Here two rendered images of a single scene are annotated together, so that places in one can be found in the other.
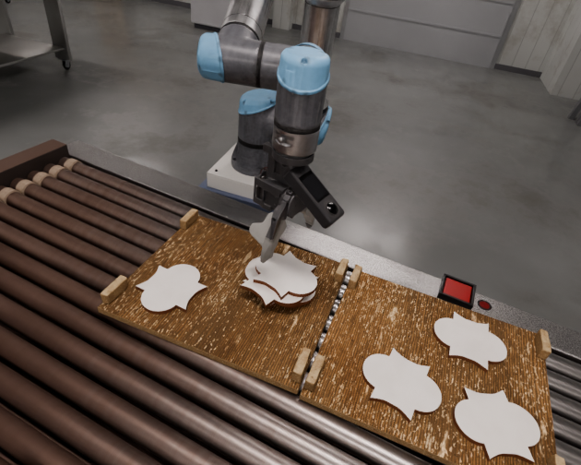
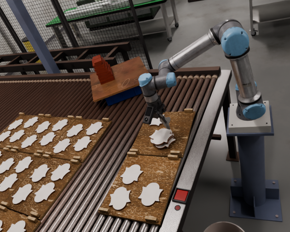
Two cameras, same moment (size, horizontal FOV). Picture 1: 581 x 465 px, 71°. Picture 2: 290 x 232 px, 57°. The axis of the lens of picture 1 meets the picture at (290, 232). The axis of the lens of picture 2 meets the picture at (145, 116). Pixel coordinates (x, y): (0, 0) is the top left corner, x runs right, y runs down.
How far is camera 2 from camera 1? 1.59 m
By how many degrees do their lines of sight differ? 79
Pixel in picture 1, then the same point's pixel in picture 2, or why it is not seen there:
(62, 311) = not seen: hidden behind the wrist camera
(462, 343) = (147, 191)
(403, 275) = (187, 176)
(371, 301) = (164, 165)
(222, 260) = (172, 125)
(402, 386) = (130, 174)
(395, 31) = not seen: outside the picture
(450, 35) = not seen: outside the picture
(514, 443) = (113, 201)
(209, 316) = (149, 130)
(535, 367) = (142, 216)
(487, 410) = (123, 195)
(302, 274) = (161, 140)
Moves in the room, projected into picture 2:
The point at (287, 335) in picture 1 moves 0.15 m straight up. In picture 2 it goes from (145, 147) to (138, 130)
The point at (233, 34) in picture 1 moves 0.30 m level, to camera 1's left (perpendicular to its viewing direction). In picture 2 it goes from (163, 62) to (163, 41)
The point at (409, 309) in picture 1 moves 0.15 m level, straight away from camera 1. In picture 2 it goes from (163, 176) to (188, 182)
